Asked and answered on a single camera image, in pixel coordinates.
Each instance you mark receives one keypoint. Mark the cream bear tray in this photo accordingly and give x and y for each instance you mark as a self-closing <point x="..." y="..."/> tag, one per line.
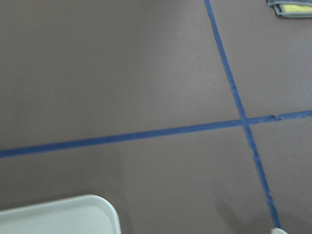
<point x="85" y="214"/>

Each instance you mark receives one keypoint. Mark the white ceramic spoon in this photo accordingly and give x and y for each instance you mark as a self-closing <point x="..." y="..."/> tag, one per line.
<point x="277" y="231"/>

